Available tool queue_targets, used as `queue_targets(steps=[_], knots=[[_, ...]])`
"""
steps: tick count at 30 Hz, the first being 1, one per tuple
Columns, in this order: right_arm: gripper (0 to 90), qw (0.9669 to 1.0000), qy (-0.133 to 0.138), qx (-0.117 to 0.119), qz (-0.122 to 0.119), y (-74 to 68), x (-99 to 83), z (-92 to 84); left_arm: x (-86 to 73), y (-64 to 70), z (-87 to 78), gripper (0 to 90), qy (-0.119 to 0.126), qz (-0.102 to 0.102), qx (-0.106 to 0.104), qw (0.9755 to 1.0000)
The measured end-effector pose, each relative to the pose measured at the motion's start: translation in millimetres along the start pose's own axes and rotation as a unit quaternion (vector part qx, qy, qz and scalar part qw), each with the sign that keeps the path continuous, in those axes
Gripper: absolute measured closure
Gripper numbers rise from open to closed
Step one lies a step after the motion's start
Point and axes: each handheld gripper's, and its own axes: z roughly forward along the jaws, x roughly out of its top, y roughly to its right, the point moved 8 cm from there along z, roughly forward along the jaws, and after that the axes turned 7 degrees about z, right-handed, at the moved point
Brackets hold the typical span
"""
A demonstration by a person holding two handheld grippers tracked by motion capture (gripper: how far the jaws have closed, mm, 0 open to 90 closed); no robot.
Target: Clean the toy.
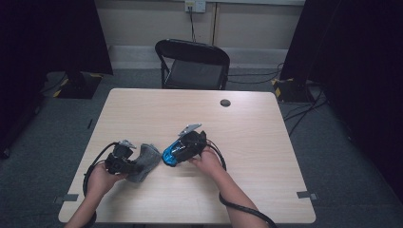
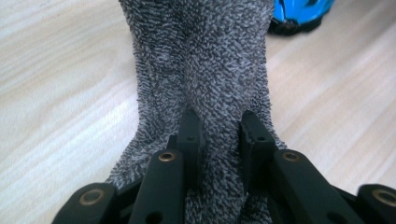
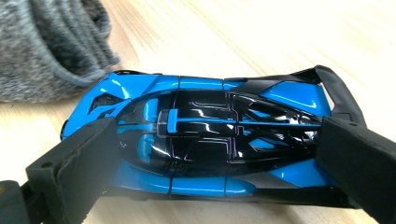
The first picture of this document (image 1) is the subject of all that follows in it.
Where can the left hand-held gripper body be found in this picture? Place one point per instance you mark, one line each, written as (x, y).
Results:
(117, 161)

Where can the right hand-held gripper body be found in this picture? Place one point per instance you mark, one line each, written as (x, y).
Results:
(191, 144)

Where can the grey cloth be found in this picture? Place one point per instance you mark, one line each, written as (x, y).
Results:
(149, 158)

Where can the blue and black toy car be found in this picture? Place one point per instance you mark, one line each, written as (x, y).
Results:
(169, 156)

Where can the person's right hand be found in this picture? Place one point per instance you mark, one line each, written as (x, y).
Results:
(209, 163)

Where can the person's left hand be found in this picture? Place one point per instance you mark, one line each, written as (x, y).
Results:
(101, 183)

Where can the small black floor object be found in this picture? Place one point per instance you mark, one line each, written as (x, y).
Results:
(90, 123)

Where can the grey tape strip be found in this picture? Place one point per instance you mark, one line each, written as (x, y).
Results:
(68, 198)
(305, 195)

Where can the black folding chair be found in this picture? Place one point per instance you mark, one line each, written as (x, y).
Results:
(193, 74)

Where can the stand base with yellow tape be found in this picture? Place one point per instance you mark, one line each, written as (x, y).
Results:
(290, 91)
(79, 87)

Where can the black curtain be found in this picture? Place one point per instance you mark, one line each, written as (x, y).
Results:
(358, 63)
(38, 47)

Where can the white wall socket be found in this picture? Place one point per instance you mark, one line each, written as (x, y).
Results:
(195, 5)

